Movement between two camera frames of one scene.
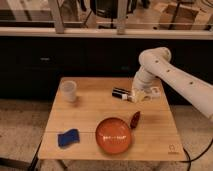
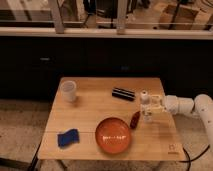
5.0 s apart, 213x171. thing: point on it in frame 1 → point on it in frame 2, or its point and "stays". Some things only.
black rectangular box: x=118 y=92 stays
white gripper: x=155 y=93 → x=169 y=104
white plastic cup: x=69 y=90 stays
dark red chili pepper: x=135 y=120 stays
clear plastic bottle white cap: x=140 y=97 → x=146 y=106
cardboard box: x=183 y=19 stays
